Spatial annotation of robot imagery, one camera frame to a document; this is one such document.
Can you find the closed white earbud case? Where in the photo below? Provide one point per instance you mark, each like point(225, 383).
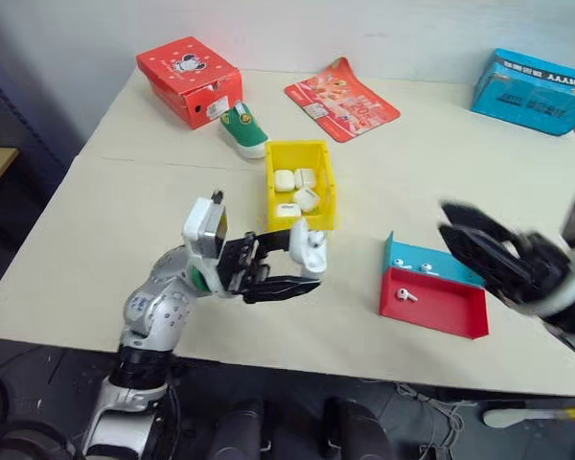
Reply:
point(307, 198)
point(283, 181)
point(287, 210)
point(305, 177)

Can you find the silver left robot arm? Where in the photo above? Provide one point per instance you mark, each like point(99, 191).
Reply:
point(158, 306)

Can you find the white tool with yellow tip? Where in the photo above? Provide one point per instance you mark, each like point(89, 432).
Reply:
point(517, 413)

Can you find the white earbud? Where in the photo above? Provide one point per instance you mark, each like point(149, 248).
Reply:
point(403, 293)
point(400, 262)
point(426, 267)

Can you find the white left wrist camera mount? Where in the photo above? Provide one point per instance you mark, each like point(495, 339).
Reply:
point(202, 225)

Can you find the green and white child shoe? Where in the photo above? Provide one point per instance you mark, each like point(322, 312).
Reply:
point(243, 131)

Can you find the blue tray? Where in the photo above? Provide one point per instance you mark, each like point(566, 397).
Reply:
point(441, 261)

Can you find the red tray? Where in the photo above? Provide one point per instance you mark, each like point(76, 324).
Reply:
point(441, 306)

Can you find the blue cardboard box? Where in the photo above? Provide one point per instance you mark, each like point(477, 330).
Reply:
point(532, 93)

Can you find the dark rounded shape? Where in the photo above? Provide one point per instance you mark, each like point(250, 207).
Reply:
point(237, 431)
point(354, 431)

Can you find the dark blue rack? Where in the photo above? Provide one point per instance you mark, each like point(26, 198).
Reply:
point(9, 110)

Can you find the yellow plastic bin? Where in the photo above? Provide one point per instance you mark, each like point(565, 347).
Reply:
point(280, 158)

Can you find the red printed flyer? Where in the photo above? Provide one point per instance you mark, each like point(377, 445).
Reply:
point(345, 103)

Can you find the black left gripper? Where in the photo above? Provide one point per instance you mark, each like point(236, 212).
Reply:
point(237, 268)

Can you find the white earbud case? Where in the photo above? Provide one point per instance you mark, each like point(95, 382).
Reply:
point(303, 249)
point(287, 210)
point(283, 181)
point(305, 177)
point(307, 198)

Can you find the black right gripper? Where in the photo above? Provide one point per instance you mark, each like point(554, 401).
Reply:
point(544, 268)

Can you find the red shoe box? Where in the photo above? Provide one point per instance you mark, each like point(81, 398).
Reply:
point(187, 64)

